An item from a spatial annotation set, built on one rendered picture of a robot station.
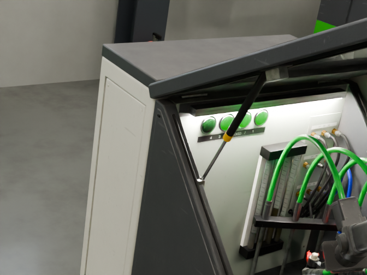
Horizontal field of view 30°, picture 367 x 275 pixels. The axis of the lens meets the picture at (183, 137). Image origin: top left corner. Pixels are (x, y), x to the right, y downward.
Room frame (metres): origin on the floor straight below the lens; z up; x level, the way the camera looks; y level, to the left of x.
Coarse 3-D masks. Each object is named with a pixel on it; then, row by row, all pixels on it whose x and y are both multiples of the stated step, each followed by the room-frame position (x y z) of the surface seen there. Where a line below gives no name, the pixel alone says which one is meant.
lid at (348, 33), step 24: (360, 24) 1.10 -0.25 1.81; (288, 48) 1.22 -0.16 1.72; (312, 48) 1.17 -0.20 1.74; (336, 48) 1.13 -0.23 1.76; (360, 48) 1.18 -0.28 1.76; (192, 72) 1.43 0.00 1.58; (216, 72) 1.37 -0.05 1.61; (240, 72) 1.31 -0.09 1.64; (288, 72) 1.59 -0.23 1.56; (312, 72) 1.63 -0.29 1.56; (336, 72) 1.68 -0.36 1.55; (360, 72) 1.81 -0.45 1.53; (168, 96) 1.54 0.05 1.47; (192, 96) 1.61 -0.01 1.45
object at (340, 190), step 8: (296, 136) 1.62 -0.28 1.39; (304, 136) 1.58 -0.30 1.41; (312, 136) 1.56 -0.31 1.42; (288, 144) 1.64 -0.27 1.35; (320, 144) 1.52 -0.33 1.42; (280, 160) 1.66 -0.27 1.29; (328, 160) 1.47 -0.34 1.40; (280, 168) 1.67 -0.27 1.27; (336, 176) 1.43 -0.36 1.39; (272, 184) 1.68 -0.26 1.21; (336, 184) 1.42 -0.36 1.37; (272, 192) 1.68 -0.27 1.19; (272, 200) 1.69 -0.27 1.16; (328, 272) 1.36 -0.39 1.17
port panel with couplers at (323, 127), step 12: (312, 120) 1.86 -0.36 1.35; (324, 120) 1.89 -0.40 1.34; (336, 120) 1.93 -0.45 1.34; (312, 132) 1.87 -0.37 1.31; (324, 132) 1.89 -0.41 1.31; (336, 132) 1.91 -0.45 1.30; (312, 144) 1.88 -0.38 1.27; (312, 156) 1.88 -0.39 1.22; (300, 168) 1.86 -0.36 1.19; (300, 180) 1.87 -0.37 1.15; (312, 180) 1.90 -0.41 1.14
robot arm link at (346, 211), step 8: (344, 200) 1.27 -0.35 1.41; (352, 200) 1.27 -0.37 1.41; (336, 208) 1.28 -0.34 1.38; (344, 208) 1.26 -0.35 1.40; (352, 208) 1.26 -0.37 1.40; (336, 216) 1.27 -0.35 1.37; (344, 216) 1.25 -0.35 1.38; (352, 216) 1.25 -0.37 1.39; (360, 216) 1.25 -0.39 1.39; (336, 224) 1.27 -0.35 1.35; (344, 224) 1.23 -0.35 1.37; (352, 224) 1.23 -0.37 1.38; (344, 240) 1.17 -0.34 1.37; (344, 248) 1.17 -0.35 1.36
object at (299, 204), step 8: (328, 152) 1.65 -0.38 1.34; (336, 152) 1.64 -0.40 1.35; (344, 152) 1.61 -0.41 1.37; (352, 152) 1.61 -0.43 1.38; (320, 160) 1.68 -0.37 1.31; (360, 160) 1.58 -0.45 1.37; (312, 168) 1.69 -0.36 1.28; (304, 184) 1.70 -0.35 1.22; (304, 192) 1.70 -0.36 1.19; (296, 208) 1.70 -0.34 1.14; (296, 216) 1.70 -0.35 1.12; (344, 272) 1.53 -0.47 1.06; (352, 272) 1.51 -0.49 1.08; (360, 272) 1.50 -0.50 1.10
